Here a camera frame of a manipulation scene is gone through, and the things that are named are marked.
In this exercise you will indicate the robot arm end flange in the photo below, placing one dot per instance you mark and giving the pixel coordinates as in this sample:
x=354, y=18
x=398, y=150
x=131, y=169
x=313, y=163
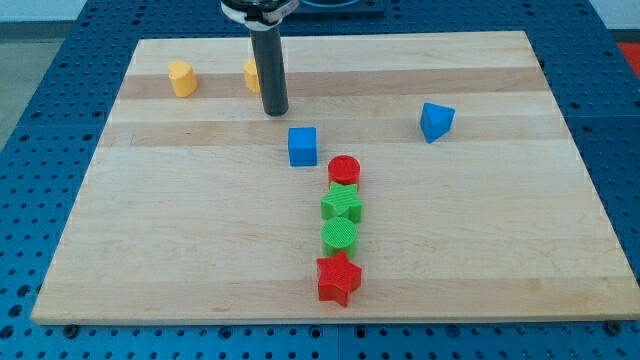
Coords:
x=257, y=14

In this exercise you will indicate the yellow block left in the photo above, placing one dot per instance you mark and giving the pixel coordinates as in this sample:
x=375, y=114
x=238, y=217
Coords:
x=182, y=78

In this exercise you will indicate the yellow hexagon block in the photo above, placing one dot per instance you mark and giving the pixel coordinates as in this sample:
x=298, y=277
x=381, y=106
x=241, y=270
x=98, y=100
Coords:
x=251, y=76

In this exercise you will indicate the wooden board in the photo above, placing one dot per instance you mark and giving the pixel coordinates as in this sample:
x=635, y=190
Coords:
x=190, y=212

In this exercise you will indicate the green cylinder block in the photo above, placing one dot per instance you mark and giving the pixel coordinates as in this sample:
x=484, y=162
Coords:
x=339, y=234

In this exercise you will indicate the blue triangle block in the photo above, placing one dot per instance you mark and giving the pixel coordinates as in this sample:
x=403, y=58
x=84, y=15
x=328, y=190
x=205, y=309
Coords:
x=435, y=121

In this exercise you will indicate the red star block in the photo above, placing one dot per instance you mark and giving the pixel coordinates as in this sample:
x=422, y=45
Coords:
x=338, y=278

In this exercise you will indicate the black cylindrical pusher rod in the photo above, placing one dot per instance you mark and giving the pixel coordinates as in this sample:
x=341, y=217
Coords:
x=267, y=50

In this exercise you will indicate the blue cube block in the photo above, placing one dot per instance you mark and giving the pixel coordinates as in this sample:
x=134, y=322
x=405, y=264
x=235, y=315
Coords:
x=302, y=146

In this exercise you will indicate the red cylinder block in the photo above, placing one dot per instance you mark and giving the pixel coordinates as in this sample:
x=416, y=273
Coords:
x=344, y=170

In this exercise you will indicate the dark blue base plate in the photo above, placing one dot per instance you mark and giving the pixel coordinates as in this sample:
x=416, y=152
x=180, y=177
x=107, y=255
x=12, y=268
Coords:
x=339, y=7

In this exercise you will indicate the green star block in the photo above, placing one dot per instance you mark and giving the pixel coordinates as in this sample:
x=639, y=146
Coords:
x=342, y=201

